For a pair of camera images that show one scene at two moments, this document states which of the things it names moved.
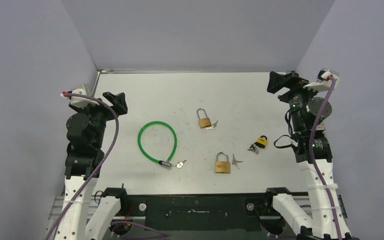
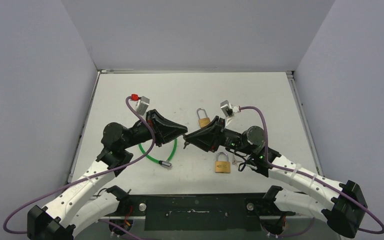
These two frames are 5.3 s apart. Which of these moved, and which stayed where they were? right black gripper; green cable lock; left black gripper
Moved: left black gripper; right black gripper
Stayed: green cable lock
